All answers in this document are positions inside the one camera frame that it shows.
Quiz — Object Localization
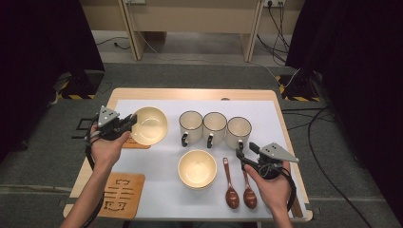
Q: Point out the wooden coaster with cutout pattern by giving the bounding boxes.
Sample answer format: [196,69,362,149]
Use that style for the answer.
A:
[122,137,152,150]
[98,171,146,220]

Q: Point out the cream mug black handle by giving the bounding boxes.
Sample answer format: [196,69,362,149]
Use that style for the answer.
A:
[225,116,253,152]
[202,111,228,149]
[178,110,204,148]

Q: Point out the bundle of brown chopsticks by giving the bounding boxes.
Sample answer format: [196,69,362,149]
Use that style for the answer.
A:
[289,195,304,219]

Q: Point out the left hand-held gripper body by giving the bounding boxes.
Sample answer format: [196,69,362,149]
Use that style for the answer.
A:
[94,105,128,142]

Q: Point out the bunch of black power cables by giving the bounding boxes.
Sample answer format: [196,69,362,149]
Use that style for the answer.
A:
[256,1,291,67]

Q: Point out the short black floor cable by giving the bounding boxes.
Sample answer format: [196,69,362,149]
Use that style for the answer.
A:
[281,107,336,131]

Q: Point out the black cable with plug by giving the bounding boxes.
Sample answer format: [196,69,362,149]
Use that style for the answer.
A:
[95,36,131,51]

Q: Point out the person's left hand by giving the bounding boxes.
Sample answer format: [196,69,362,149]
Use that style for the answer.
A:
[89,125,132,172]

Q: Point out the left hand-held gripper black cable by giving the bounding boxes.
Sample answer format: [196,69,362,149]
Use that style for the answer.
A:
[83,115,106,228]

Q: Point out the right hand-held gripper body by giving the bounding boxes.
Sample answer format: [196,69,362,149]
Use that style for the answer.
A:
[257,142,300,181]

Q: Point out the right hand-held gripper black cable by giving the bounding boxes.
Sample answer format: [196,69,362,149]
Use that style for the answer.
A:
[278,166,297,212]

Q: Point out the beige wooden desk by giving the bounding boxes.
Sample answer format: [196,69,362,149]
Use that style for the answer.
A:
[79,0,307,63]

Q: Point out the black stand base striped tape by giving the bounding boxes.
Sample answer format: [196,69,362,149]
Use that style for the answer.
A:
[52,69,106,101]
[275,73,321,103]

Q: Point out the white table mat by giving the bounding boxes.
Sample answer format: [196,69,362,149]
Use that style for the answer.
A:
[67,99,308,221]

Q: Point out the person's right hand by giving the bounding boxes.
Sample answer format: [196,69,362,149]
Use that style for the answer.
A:
[243,161,294,216]

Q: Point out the hand-held gripper black cable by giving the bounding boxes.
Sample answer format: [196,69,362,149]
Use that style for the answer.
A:
[278,166,297,212]
[83,115,106,228]

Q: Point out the cream ceramic bowl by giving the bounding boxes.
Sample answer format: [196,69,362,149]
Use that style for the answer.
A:
[177,149,219,190]
[130,105,169,146]

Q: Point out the reddish brown wooden spoon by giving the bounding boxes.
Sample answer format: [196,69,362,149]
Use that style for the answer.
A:
[240,167,259,210]
[221,157,240,210]

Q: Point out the black curtain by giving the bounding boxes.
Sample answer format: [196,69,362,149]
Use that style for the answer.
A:
[284,0,403,219]
[0,0,106,163]

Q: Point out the white wall socket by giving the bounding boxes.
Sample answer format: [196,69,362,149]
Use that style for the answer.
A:
[263,0,286,8]

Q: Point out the long black looping cable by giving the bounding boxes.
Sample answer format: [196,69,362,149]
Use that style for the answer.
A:
[307,107,374,228]

